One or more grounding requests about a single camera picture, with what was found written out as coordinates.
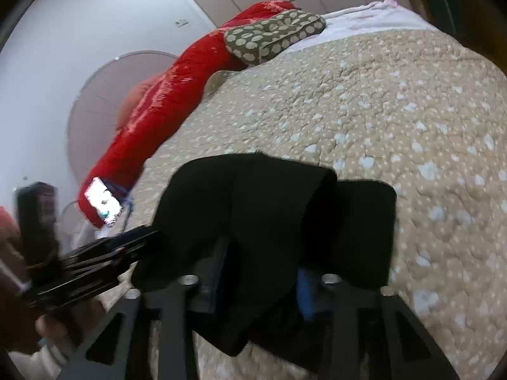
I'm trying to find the black pants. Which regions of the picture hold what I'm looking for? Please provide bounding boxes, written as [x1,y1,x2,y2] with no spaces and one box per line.
[132,153,396,372]

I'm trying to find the left forearm white sleeve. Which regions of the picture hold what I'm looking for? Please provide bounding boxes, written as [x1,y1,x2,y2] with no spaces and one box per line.
[8,344,68,380]

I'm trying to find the left hand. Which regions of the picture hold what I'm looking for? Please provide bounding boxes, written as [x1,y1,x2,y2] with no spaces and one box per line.
[35,299,106,358]

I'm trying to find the smartphone with lit screen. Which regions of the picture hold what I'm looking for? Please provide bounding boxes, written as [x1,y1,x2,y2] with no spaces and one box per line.
[84,177,125,227]

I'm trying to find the round pink headboard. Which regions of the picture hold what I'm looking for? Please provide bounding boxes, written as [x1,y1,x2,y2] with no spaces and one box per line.
[66,51,177,184]

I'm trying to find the pink pillow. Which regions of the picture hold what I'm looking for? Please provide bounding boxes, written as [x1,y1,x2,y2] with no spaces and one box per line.
[115,72,163,130]

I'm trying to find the red blanket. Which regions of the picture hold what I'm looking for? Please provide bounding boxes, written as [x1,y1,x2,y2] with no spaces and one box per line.
[77,0,295,226]

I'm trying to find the beige dotted quilt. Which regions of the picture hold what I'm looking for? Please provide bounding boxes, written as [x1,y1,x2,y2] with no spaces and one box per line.
[116,30,506,379]

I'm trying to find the olive dotted pillow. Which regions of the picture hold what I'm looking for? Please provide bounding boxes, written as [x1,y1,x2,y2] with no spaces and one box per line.
[223,9,327,66]

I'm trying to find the yellow green curtain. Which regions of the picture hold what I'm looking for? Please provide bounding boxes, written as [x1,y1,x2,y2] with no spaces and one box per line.
[422,0,506,70]

